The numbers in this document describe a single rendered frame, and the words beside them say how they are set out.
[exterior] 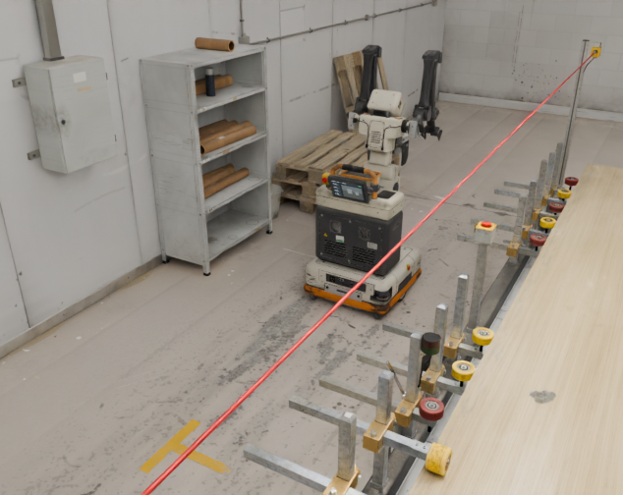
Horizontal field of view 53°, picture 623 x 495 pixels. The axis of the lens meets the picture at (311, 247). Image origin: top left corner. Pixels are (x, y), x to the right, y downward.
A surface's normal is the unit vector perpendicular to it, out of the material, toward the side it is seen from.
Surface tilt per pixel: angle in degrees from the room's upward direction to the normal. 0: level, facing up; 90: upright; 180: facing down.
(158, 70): 90
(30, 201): 90
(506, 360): 0
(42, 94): 90
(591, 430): 0
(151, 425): 0
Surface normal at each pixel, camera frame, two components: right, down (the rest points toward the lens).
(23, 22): 0.87, 0.22
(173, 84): -0.50, 0.38
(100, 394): 0.00, -0.90
